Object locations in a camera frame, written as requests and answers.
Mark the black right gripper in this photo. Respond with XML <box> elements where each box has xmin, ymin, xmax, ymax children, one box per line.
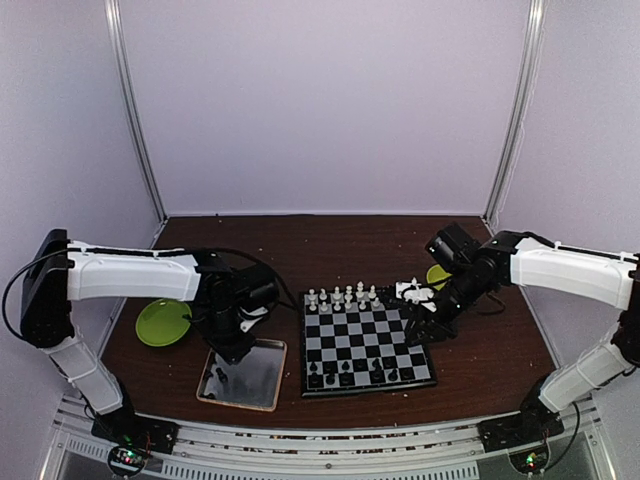
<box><xmin>404</xmin><ymin>265</ymin><xmax>492</xmax><ymax>347</ymax></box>

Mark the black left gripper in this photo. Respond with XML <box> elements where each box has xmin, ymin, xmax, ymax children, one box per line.
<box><xmin>197</xmin><ymin>304</ymin><xmax>257</xmax><ymax>365</ymax></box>

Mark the black and grey chessboard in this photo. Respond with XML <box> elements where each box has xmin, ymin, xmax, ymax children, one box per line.
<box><xmin>299</xmin><ymin>286</ymin><xmax>437</xmax><ymax>398</ymax></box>

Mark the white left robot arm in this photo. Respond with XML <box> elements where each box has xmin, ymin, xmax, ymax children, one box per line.
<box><xmin>7</xmin><ymin>229</ymin><xmax>293</xmax><ymax>444</ymax></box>

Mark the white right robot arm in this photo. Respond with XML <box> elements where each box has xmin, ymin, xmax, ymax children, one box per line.
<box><xmin>395</xmin><ymin>223</ymin><xmax>639</xmax><ymax>442</ymax></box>

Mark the metal tray with wood rim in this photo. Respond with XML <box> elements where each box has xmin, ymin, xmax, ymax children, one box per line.
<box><xmin>195</xmin><ymin>339</ymin><xmax>288</xmax><ymax>412</ymax></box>

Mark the green bowl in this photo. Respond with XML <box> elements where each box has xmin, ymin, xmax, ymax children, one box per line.
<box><xmin>426</xmin><ymin>264</ymin><xmax>451</xmax><ymax>290</ymax></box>

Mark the green plate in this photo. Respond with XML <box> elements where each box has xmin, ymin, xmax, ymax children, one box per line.
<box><xmin>135</xmin><ymin>299</ymin><xmax>191</xmax><ymax>348</ymax></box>

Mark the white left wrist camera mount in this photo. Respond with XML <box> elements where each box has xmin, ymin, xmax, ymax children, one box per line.
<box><xmin>239</xmin><ymin>307</ymin><xmax>270</xmax><ymax>333</ymax></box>

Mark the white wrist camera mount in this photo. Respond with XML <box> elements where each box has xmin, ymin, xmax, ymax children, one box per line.
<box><xmin>395</xmin><ymin>280</ymin><xmax>435</xmax><ymax>305</ymax></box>
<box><xmin>239</xmin><ymin>307</ymin><xmax>270</xmax><ymax>333</ymax></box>

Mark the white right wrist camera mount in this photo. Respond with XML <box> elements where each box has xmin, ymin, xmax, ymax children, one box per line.
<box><xmin>395</xmin><ymin>280</ymin><xmax>435</xmax><ymax>305</ymax></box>

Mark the aluminium front rail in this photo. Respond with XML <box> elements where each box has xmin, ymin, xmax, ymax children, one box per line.
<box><xmin>35</xmin><ymin>402</ymin><xmax>623</xmax><ymax>479</ymax></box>

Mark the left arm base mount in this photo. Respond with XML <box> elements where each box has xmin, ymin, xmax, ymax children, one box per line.
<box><xmin>91</xmin><ymin>417</ymin><xmax>179</xmax><ymax>478</ymax></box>

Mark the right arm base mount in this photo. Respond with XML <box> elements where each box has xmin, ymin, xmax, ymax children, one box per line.
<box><xmin>477</xmin><ymin>414</ymin><xmax>564</xmax><ymax>476</ymax></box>

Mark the right aluminium frame post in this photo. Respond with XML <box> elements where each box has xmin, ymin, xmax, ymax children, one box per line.
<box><xmin>484</xmin><ymin>0</ymin><xmax>547</xmax><ymax>229</ymax></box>

